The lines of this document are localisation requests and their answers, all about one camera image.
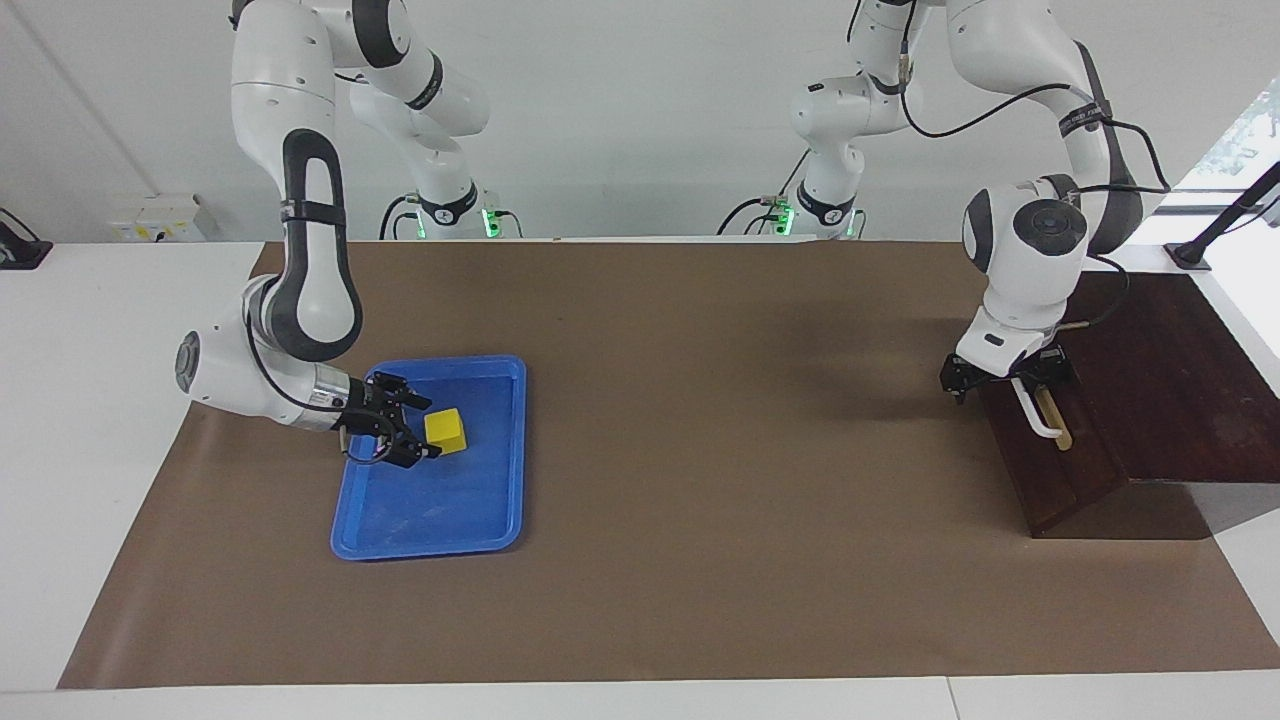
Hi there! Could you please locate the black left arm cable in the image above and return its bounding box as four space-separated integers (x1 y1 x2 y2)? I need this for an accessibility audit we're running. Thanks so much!
845 0 1173 331

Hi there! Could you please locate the white wall socket box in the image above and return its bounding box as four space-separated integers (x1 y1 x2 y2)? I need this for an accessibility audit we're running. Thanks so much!
107 194 223 244

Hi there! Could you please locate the wooden drawer with white handle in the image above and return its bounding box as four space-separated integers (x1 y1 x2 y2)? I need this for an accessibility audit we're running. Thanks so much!
978 372 1101 516

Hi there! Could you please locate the brown paper table mat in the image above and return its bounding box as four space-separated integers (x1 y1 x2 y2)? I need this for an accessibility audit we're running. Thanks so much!
57 240 1280 691

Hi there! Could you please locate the black camera stand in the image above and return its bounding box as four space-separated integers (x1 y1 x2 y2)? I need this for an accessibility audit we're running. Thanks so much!
1164 160 1280 273

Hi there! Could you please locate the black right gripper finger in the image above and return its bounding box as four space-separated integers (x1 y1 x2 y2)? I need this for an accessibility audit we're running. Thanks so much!
374 371 433 410
384 438 444 470

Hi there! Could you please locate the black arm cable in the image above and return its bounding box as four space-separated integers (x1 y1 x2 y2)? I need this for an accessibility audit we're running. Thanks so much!
845 0 1173 331
244 308 403 467

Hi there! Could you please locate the dark wooden cabinet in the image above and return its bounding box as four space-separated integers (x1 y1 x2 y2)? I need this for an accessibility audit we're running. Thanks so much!
972 270 1280 541

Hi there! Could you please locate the yellow block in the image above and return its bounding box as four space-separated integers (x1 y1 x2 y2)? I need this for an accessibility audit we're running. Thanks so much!
424 407 470 457

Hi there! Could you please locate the window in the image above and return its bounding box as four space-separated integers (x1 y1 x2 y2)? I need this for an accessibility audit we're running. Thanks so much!
1172 80 1280 193

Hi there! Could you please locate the blue plastic tray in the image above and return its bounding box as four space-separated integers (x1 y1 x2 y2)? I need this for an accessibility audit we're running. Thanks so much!
330 354 528 562

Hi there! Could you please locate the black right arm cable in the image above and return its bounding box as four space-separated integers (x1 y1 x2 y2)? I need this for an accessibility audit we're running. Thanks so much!
244 308 403 467

